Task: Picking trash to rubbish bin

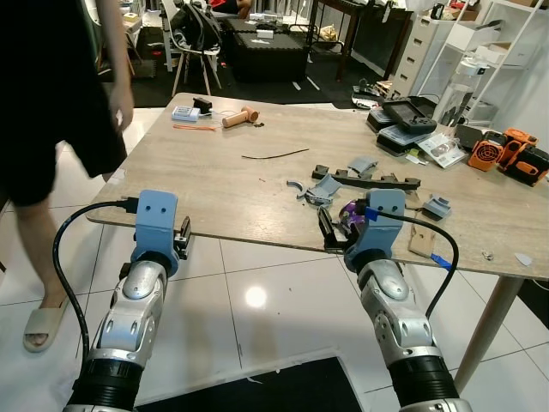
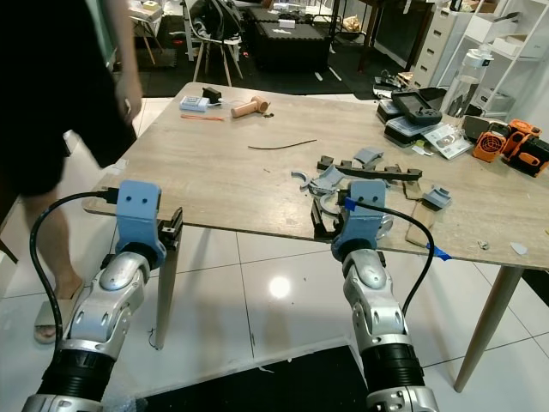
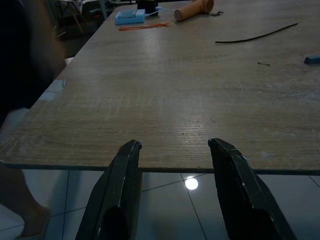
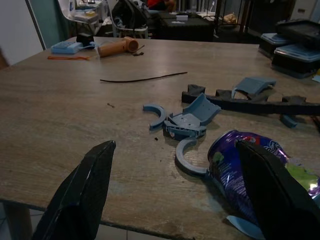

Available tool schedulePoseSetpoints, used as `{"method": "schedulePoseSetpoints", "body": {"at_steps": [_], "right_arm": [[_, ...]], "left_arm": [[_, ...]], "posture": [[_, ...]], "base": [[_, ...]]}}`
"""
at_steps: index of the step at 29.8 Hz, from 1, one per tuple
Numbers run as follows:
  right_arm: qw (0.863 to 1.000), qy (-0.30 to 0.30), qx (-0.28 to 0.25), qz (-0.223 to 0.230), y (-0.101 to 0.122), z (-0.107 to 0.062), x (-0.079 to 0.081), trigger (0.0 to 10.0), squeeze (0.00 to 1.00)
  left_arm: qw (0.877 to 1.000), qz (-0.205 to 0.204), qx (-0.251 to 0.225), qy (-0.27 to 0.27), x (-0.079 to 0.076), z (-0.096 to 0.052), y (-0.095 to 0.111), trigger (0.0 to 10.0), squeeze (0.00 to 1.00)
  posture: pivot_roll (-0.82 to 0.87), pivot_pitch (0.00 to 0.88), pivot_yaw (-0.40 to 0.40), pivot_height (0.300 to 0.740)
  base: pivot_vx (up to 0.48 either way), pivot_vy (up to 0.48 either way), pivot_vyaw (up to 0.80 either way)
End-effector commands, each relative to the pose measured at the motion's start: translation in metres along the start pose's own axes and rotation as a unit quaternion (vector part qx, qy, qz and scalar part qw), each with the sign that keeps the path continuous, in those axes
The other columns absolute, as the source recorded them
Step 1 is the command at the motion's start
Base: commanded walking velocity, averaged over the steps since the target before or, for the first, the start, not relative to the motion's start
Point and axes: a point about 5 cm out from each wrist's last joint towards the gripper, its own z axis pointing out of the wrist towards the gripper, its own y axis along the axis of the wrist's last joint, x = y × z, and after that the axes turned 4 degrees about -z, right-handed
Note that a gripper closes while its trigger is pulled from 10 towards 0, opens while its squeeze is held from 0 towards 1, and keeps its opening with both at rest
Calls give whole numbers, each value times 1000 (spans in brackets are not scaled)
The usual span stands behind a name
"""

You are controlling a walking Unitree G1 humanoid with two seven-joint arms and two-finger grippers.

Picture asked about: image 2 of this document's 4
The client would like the curved grey printed part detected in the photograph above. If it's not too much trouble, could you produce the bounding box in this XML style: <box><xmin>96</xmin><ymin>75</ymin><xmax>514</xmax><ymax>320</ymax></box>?
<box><xmin>293</xmin><ymin>166</ymin><xmax>348</xmax><ymax>200</ymax></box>

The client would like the wooden table leg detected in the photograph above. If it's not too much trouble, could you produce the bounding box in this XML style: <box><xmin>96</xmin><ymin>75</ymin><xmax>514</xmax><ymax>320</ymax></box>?
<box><xmin>154</xmin><ymin>249</ymin><xmax>180</xmax><ymax>349</ymax></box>
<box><xmin>453</xmin><ymin>264</ymin><xmax>526</xmax><ymax>393</ymax></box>

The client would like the small grey printed part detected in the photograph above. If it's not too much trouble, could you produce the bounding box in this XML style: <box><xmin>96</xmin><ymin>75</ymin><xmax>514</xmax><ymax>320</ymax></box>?
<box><xmin>354</xmin><ymin>147</ymin><xmax>385</xmax><ymax>167</ymax></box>

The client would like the thin black strip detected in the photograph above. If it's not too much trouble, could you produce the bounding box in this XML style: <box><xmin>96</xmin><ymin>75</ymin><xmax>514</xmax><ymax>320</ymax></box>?
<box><xmin>248</xmin><ymin>139</ymin><xmax>318</xmax><ymax>150</ymax></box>

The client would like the beige wooden block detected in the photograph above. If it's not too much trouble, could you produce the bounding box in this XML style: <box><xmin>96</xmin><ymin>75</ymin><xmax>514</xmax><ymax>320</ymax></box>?
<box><xmin>406</xmin><ymin>203</ymin><xmax>438</xmax><ymax>250</ymax></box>

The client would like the blocky grey printed part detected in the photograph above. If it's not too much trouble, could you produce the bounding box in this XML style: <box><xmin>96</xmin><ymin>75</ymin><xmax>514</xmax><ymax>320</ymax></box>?
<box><xmin>423</xmin><ymin>186</ymin><xmax>453</xmax><ymax>210</ymax></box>

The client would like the clear plastic parts case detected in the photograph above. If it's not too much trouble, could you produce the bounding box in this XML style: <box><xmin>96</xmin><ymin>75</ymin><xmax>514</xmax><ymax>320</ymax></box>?
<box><xmin>384</xmin><ymin>116</ymin><xmax>438</xmax><ymax>148</ymax></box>

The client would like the small blue white box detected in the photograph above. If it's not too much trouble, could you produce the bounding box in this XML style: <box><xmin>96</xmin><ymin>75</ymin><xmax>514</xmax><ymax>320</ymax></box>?
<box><xmin>180</xmin><ymin>96</ymin><xmax>212</xmax><ymax>112</ymax></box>

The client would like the beige slide sandal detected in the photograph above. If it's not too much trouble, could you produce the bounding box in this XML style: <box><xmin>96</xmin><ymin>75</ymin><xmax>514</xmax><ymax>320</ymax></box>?
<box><xmin>34</xmin><ymin>294</ymin><xmax>84</xmax><ymax>345</ymax></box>

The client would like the white printed booklet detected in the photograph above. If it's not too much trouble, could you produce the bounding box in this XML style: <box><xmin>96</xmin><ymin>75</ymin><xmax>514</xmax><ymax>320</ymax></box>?
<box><xmin>423</xmin><ymin>124</ymin><xmax>473</xmax><ymax>160</ymax></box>

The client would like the black tablet controller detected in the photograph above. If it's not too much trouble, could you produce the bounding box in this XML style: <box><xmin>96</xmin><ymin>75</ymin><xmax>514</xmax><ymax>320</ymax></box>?
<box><xmin>392</xmin><ymin>88</ymin><xmax>447</xmax><ymax>125</ymax></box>

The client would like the black floor mat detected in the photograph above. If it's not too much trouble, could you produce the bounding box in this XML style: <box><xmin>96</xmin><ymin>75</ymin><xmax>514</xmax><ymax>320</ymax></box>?
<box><xmin>137</xmin><ymin>343</ymin><xmax>374</xmax><ymax>412</ymax></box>

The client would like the black equipment crate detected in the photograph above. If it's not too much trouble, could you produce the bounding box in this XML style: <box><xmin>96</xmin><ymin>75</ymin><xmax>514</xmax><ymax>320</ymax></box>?
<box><xmin>249</xmin><ymin>9</ymin><xmax>335</xmax><ymax>74</ymax></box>

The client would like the orange round fan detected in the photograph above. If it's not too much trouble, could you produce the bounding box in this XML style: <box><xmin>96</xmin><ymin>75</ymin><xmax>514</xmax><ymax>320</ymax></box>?
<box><xmin>472</xmin><ymin>129</ymin><xmax>507</xmax><ymax>164</ymax></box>

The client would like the person in black clothes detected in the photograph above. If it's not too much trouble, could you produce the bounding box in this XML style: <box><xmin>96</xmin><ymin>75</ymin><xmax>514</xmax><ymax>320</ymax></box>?
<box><xmin>0</xmin><ymin>0</ymin><xmax>145</xmax><ymax>346</ymax></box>

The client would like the clear water bottle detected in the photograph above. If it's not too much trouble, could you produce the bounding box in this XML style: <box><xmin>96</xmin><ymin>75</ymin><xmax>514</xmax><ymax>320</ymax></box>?
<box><xmin>442</xmin><ymin>47</ymin><xmax>494</xmax><ymax>118</ymax></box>

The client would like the dark wooden desk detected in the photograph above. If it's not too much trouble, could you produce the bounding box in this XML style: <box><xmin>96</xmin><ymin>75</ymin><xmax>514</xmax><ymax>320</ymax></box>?
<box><xmin>356</xmin><ymin>0</ymin><xmax>438</xmax><ymax>74</ymax></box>

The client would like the orange black power tool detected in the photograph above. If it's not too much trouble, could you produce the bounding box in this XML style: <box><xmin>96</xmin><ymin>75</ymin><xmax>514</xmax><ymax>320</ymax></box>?
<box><xmin>502</xmin><ymin>118</ymin><xmax>549</xmax><ymax>177</ymax></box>

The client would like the metal chair with black bag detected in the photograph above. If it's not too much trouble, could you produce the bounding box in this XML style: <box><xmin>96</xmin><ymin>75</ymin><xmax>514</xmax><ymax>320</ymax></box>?
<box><xmin>184</xmin><ymin>0</ymin><xmax>245</xmax><ymax>85</ymax></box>

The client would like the white shelf unit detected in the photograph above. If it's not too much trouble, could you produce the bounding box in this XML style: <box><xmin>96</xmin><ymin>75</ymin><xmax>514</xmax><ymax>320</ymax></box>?
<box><xmin>412</xmin><ymin>0</ymin><xmax>549</xmax><ymax>121</ymax></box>

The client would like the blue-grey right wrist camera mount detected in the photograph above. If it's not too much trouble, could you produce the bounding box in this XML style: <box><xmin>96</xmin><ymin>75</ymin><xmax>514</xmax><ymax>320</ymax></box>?
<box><xmin>332</xmin><ymin>179</ymin><xmax>389</xmax><ymax>261</ymax></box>

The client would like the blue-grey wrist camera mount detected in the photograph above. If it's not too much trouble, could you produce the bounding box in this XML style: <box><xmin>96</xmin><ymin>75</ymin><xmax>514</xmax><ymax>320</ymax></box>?
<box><xmin>116</xmin><ymin>180</ymin><xmax>166</xmax><ymax>269</ymax></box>
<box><xmin>332</xmin><ymin>179</ymin><xmax>389</xmax><ymax>261</ymax></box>

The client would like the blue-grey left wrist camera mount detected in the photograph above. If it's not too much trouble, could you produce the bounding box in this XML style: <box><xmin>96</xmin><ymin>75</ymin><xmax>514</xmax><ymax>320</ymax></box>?
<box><xmin>116</xmin><ymin>180</ymin><xmax>166</xmax><ymax>269</ymax></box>

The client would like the long black rail part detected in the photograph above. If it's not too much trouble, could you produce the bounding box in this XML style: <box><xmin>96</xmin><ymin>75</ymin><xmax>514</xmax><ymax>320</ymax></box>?
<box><xmin>317</xmin><ymin>155</ymin><xmax>424</xmax><ymax>181</ymax></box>

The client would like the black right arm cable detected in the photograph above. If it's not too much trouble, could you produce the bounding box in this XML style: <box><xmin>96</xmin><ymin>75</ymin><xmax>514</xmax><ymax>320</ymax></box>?
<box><xmin>343</xmin><ymin>197</ymin><xmax>452</xmax><ymax>318</ymax></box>

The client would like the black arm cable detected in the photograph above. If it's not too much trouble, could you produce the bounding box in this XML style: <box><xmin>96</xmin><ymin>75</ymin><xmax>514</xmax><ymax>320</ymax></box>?
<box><xmin>28</xmin><ymin>189</ymin><xmax>119</xmax><ymax>353</ymax></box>
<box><xmin>343</xmin><ymin>197</ymin><xmax>452</xmax><ymax>318</ymax></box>

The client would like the wooden mallet handle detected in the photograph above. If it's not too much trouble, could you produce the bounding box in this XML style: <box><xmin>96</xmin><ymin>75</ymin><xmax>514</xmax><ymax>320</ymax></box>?
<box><xmin>231</xmin><ymin>97</ymin><xmax>268</xmax><ymax>118</ymax></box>

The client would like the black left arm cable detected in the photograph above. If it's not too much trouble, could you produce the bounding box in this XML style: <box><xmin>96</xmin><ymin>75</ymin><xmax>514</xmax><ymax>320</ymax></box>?
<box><xmin>28</xmin><ymin>189</ymin><xmax>119</xmax><ymax>353</ymax></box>

